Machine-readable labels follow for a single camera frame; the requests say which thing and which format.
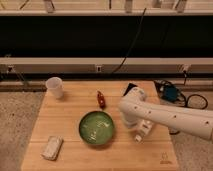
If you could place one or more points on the wooden table board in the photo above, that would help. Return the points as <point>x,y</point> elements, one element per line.
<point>61,118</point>

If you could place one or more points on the blue box with cables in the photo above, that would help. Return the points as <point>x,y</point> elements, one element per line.
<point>169,92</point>

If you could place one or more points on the small red bottle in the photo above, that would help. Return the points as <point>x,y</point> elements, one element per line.
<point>101,100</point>

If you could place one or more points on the green ceramic bowl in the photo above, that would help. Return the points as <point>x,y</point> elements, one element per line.
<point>96,128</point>

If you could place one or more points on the white wall outlet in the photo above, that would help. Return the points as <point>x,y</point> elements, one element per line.
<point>99,69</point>

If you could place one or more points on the black smartphone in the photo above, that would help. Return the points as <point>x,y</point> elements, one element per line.
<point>129,87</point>

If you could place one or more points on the white wrapped packet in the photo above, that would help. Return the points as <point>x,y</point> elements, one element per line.
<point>52,148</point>

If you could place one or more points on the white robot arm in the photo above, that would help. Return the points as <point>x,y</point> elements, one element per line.
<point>134,106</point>

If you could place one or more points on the white plastic cup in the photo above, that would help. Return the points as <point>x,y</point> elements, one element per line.
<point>54,85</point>

